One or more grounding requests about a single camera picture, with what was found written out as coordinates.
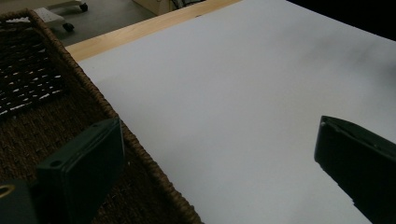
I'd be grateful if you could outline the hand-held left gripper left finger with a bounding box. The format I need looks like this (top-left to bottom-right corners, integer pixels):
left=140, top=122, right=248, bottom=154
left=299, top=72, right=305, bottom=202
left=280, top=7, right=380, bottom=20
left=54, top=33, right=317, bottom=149
left=35, top=117, right=126, bottom=224

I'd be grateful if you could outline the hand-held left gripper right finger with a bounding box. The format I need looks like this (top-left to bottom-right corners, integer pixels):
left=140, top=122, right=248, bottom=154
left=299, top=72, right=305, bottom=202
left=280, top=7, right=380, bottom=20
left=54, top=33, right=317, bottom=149
left=314, top=115, right=396, bottom=224

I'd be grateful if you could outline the brown woven wicker basket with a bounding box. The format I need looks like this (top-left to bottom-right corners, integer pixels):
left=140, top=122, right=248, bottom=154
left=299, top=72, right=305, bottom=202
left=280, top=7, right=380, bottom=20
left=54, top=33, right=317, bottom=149
left=0, top=8, right=205, bottom=224

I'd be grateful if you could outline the white table cover sheet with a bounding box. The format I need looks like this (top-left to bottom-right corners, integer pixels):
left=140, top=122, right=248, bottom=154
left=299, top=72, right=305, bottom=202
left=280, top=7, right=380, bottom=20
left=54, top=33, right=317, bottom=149
left=78, top=0, right=396, bottom=224

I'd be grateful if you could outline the white wheeled stand base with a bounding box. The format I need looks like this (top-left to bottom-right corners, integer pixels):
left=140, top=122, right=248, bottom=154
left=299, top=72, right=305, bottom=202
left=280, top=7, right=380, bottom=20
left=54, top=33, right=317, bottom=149
left=6, top=0, right=89, bottom=33

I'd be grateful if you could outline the beige cabinet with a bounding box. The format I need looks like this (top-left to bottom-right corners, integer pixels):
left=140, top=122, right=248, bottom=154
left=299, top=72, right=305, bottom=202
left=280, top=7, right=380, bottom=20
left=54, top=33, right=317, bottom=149
left=132, top=0, right=188, bottom=17

